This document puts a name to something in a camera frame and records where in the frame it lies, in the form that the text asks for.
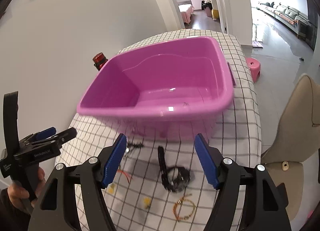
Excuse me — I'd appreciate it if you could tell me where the orange braided bracelet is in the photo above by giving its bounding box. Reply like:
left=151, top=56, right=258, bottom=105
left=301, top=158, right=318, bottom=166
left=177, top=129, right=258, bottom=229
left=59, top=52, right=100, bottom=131
left=172, top=193, right=197, bottom=222

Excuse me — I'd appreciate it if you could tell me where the grey sofa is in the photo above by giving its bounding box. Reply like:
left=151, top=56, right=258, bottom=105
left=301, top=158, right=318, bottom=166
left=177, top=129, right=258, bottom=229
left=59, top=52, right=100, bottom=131
left=257, top=2, right=309, bottom=39

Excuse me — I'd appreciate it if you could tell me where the left hand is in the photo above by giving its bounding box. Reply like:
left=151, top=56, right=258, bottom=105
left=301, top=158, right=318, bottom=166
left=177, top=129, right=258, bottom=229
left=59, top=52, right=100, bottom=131
left=8, top=167, right=46, bottom=214

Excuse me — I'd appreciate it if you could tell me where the white plush toy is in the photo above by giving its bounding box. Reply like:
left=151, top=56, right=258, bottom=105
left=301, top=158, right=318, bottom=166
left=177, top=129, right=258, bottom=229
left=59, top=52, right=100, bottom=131
left=210, top=0, right=219, bottom=20

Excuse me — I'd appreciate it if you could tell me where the black cord necklace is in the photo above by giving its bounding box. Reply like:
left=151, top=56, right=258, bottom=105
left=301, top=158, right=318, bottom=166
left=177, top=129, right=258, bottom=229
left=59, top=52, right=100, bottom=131
left=125, top=139, right=145, bottom=154

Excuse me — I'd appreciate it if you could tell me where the red metal bottle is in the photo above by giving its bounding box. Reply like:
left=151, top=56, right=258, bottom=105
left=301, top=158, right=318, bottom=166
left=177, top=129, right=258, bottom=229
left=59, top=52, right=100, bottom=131
left=92, top=52, right=108, bottom=71

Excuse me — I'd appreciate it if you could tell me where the white checkered tablecloth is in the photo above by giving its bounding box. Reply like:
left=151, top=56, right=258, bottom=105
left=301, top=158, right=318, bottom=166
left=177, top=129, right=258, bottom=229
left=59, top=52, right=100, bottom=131
left=56, top=29, right=266, bottom=230

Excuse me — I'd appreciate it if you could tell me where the red string bracelet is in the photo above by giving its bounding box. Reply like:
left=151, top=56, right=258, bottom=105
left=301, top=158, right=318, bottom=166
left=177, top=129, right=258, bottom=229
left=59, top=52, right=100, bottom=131
left=117, top=168, right=134, bottom=185

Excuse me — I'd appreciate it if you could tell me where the purple plastic tub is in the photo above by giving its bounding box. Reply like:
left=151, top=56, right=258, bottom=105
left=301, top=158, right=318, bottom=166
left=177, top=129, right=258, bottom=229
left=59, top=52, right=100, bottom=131
left=76, top=36, right=235, bottom=138

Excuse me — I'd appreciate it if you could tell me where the yellow flower charm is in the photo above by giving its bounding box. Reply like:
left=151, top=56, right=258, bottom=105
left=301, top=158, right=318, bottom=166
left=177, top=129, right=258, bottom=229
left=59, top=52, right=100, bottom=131
left=143, top=197, right=152, bottom=209

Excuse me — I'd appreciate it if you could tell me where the pink plastic stool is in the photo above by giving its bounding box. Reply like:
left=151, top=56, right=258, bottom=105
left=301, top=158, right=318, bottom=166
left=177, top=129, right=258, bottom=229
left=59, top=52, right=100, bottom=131
left=246, top=57, right=261, bottom=83

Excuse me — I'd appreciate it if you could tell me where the beige chair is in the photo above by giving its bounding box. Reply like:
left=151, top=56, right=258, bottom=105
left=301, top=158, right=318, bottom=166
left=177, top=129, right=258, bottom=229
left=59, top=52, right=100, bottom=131
left=261, top=74, right=320, bottom=220

